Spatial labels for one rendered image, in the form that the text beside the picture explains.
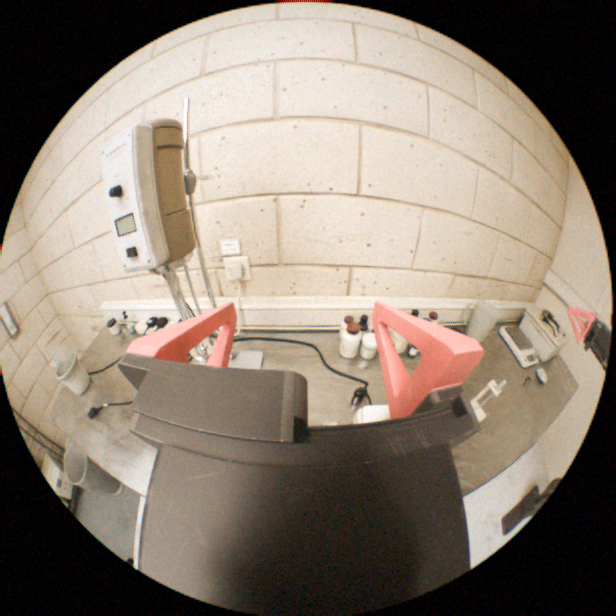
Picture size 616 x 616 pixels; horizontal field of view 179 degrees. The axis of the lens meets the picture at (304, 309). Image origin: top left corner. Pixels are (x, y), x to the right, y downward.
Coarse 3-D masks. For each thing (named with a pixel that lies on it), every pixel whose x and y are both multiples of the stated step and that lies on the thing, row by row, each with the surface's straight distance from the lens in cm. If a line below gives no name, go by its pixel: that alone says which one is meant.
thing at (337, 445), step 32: (416, 416) 6; (448, 416) 7; (192, 448) 5; (224, 448) 5; (256, 448) 5; (288, 448) 5; (320, 448) 5; (352, 448) 5; (384, 448) 5; (416, 448) 5
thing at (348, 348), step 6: (348, 324) 58; (354, 324) 59; (348, 330) 57; (354, 330) 57; (342, 336) 59; (348, 336) 58; (354, 336) 58; (360, 336) 59; (342, 342) 60; (348, 342) 58; (354, 342) 58; (342, 348) 61; (348, 348) 60; (354, 348) 60; (342, 354) 63; (348, 354) 62; (354, 354) 63
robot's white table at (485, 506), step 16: (512, 464) 78; (528, 464) 86; (544, 464) 95; (496, 480) 71; (512, 480) 77; (528, 480) 85; (544, 480) 94; (144, 496) 63; (464, 496) 63; (480, 496) 66; (496, 496) 71; (512, 496) 77; (480, 512) 67; (496, 512) 72; (480, 528) 68; (496, 528) 73; (480, 544) 70; (496, 544) 75; (480, 560) 72
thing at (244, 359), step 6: (240, 354) 65; (246, 354) 64; (252, 354) 64; (258, 354) 63; (234, 360) 64; (240, 360) 63; (246, 360) 63; (252, 360) 62; (258, 360) 62; (228, 366) 63; (234, 366) 62; (240, 366) 62; (246, 366) 61; (252, 366) 61; (258, 366) 60
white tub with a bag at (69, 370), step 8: (56, 352) 93; (64, 352) 94; (72, 352) 100; (48, 360) 96; (56, 360) 92; (64, 360) 92; (72, 360) 104; (56, 368) 95; (64, 368) 93; (72, 368) 93; (80, 368) 97; (56, 376) 99; (64, 376) 93; (72, 376) 94; (80, 376) 96; (88, 376) 101; (72, 384) 96; (80, 384) 97; (88, 384) 99; (80, 392) 99
